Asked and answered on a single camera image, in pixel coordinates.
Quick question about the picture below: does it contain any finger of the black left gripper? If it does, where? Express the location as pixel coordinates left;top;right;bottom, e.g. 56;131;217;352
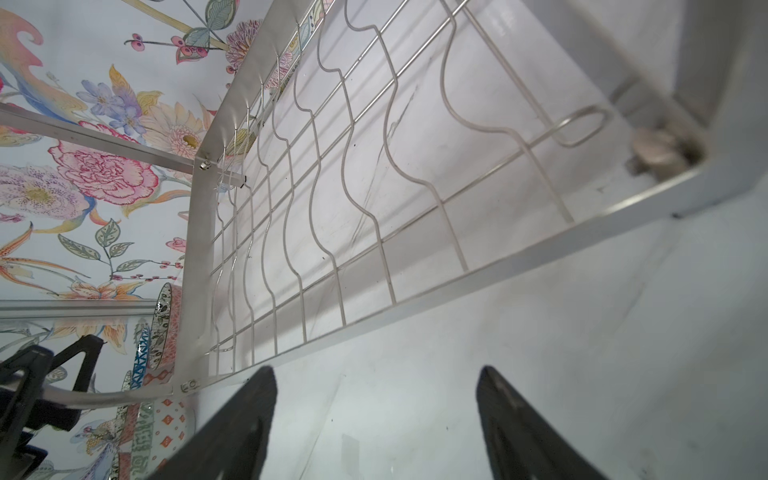
1;345;54;474
47;334;106;397

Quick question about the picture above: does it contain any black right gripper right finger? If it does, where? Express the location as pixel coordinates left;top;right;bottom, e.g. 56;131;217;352
476;365;605;479

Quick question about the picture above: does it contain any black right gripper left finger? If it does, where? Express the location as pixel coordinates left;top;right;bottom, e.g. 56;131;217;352
151;366;278;479

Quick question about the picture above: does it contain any two-tier steel dish rack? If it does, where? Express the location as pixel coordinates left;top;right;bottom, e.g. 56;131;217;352
1;1;767;409

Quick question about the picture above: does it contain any blue pattern bowl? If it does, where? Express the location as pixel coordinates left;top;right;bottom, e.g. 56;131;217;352
129;322;151;390

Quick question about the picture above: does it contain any pale green pattern bowl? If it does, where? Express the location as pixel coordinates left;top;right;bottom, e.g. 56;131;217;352
110;398;196;479

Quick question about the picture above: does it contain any dark floral bowl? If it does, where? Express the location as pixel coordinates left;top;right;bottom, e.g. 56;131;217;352
147;283;182;370

